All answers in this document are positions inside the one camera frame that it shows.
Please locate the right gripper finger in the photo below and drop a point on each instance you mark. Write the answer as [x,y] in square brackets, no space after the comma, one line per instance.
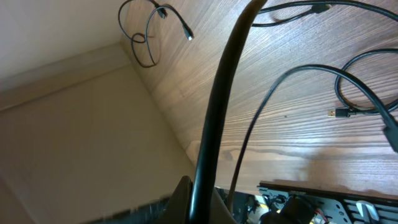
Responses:
[172,209]

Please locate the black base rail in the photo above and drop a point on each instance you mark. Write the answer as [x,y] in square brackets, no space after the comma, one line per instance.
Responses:
[284,204]

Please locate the black cable gold plugs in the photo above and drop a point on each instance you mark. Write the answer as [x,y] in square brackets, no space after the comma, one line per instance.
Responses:
[390,131]

